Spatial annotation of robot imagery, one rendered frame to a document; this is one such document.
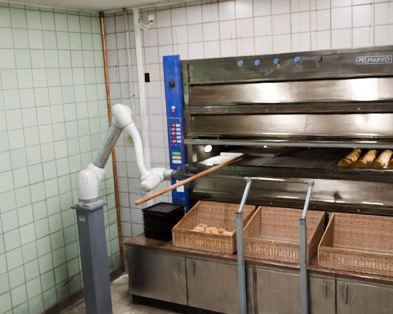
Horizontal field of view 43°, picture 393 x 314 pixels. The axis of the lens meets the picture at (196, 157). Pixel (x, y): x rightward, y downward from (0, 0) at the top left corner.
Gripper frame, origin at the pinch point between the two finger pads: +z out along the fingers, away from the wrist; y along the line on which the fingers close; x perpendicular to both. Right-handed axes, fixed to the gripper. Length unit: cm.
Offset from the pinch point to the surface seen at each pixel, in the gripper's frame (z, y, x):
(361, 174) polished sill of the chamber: 114, 4, -54
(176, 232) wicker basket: -24, 49, -5
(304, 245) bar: 87, 43, 6
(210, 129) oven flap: -12, -30, -53
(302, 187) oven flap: 67, 17, -54
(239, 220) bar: 38.4, 29.7, 6.2
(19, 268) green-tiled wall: -123, 66, 72
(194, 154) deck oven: -32, -7, -58
